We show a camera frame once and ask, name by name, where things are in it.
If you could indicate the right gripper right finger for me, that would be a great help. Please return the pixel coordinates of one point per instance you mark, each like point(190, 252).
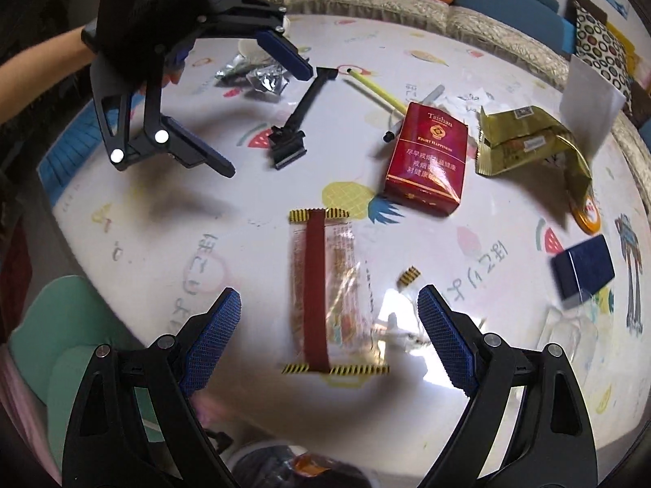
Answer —
point(551, 444)

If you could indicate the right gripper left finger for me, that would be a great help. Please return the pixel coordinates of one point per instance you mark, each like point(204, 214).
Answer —
point(106, 444)

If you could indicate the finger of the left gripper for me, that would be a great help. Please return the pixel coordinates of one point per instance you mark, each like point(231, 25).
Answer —
point(160, 134)
point(256, 20)

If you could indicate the white paper cup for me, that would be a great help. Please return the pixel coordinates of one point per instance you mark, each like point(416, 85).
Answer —
point(250, 50)

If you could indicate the aluminium foil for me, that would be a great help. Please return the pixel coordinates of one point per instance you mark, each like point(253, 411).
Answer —
point(264, 76)

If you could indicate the clear plastic blister tray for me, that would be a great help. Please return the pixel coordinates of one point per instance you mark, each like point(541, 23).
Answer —
point(573, 330)

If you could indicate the black razor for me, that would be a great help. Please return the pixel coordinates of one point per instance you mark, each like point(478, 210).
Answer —
point(286, 143)

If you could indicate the dark blue gum box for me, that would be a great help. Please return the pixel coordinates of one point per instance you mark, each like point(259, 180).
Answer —
point(581, 271)

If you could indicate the yellow straw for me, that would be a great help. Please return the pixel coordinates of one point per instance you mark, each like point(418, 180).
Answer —
point(378, 91)

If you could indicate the clear snack wrapper red stripe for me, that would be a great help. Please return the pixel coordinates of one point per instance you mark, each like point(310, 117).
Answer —
point(332, 309)

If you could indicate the orange tape roll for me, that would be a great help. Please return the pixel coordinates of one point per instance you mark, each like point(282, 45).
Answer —
point(586, 214)

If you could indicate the red cigarette pack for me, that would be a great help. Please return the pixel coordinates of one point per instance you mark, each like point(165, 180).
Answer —
point(427, 166)

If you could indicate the white tissue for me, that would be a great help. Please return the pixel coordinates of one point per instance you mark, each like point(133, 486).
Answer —
point(473, 101)

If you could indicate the gold foil snack bag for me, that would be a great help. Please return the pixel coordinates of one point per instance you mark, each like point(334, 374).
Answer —
point(513, 138)

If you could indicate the white paper sheet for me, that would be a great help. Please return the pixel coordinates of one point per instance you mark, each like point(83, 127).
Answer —
point(589, 106)

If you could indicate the forearm of left arm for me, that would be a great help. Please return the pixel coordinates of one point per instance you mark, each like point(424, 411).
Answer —
point(35, 70)

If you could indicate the blue grid cutting mat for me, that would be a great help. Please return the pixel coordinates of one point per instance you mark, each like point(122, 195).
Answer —
point(76, 144)

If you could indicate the small torn wrapper piece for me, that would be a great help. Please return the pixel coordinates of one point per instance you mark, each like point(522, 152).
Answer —
point(408, 277)

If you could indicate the sectional sofa with lace cover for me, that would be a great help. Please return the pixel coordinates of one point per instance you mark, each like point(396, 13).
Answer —
point(538, 35)

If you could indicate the black white ring pattern pillow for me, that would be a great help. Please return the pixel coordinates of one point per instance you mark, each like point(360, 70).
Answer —
point(601, 50)

